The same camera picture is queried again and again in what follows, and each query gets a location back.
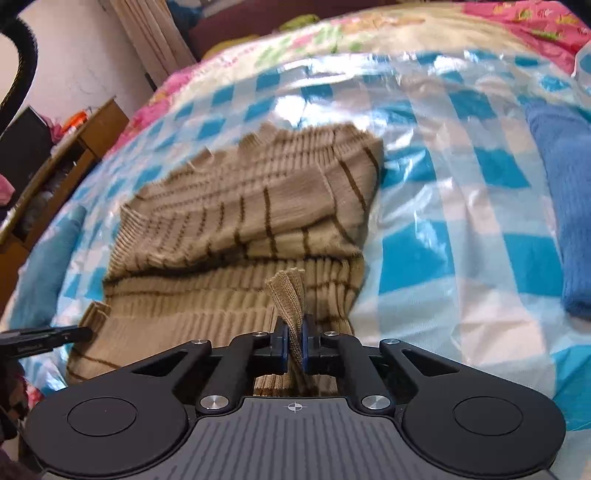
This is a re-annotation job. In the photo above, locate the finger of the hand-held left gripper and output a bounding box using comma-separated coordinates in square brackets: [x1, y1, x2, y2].
[54, 325, 94, 344]

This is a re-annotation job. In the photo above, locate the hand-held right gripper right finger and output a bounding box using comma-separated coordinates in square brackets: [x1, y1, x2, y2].
[301, 315, 469, 414]

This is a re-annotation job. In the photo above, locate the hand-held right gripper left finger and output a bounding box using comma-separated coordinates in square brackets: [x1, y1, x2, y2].
[122, 318, 290, 414]

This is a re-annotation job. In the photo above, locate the beige brown-striped knit sweater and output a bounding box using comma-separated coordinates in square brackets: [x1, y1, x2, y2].
[67, 121, 386, 398]

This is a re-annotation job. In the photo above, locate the dark cloth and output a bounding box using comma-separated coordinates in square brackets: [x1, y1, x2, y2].
[0, 360, 42, 480]

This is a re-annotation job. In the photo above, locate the teal fleece blanket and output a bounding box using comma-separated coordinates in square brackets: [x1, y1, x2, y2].
[9, 205, 88, 328]

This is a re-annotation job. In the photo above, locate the blue white checked plastic sheet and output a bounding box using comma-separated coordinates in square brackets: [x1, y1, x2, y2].
[0, 48, 591, 435]

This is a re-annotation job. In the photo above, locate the black box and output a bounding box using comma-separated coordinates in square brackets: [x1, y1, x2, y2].
[0, 106, 54, 185]

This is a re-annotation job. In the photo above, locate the wooden desk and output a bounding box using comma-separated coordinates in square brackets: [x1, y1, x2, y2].
[0, 96, 131, 252]

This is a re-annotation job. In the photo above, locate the orange item on desk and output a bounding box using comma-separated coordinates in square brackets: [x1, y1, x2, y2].
[62, 110, 89, 132]

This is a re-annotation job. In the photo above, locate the blue towel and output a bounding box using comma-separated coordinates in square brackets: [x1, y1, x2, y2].
[524, 99, 591, 319]

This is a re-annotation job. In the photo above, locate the beige curtain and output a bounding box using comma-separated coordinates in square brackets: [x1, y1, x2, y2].
[111, 0, 199, 90]

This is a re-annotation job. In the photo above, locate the dark purple pillow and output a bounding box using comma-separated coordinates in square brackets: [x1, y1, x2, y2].
[187, 0, 398, 63]

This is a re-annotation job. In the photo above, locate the pink floral bedspread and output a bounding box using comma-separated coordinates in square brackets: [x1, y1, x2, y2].
[106, 0, 591, 158]

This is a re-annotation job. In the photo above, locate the black corrugated hose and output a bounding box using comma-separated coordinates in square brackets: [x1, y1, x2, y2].
[0, 0, 41, 123]

